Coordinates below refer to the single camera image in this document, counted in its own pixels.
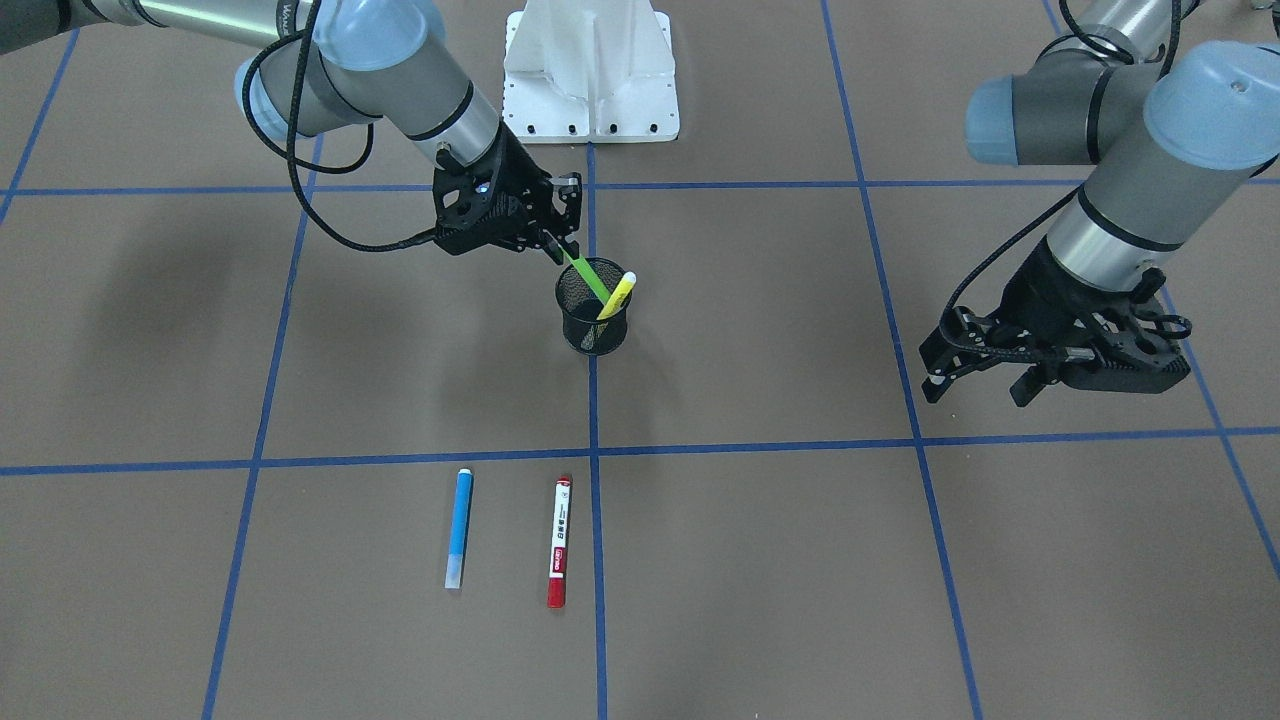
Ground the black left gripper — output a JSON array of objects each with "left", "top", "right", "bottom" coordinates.
[{"left": 919, "top": 241, "right": 1192, "bottom": 407}]

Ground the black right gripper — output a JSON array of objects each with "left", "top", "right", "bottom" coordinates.
[{"left": 431, "top": 122, "right": 582, "bottom": 266}]

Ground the green highlighter pen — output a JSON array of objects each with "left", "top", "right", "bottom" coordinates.
[{"left": 566, "top": 252, "right": 612, "bottom": 305}]

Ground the blue highlighter pen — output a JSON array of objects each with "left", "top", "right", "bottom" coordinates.
[{"left": 443, "top": 468, "right": 474, "bottom": 591}]

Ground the red white marker pen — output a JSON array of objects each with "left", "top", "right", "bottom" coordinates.
[{"left": 547, "top": 474, "right": 573, "bottom": 610}]

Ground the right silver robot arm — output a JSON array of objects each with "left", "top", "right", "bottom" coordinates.
[{"left": 3, "top": 1, "right": 582, "bottom": 264}]

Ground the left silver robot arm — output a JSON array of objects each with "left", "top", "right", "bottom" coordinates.
[{"left": 919, "top": 1, "right": 1279, "bottom": 406}]

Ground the black mesh pen cup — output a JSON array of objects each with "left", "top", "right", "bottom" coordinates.
[{"left": 554, "top": 258, "right": 630, "bottom": 357}]

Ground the yellow highlighter pen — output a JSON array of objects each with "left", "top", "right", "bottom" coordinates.
[{"left": 596, "top": 272, "right": 637, "bottom": 322}]

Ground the brown paper table cover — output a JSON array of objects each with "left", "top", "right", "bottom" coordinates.
[{"left": 3, "top": 1, "right": 1277, "bottom": 719}]

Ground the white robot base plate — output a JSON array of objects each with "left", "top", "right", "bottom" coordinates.
[{"left": 500, "top": 1, "right": 681, "bottom": 143}]

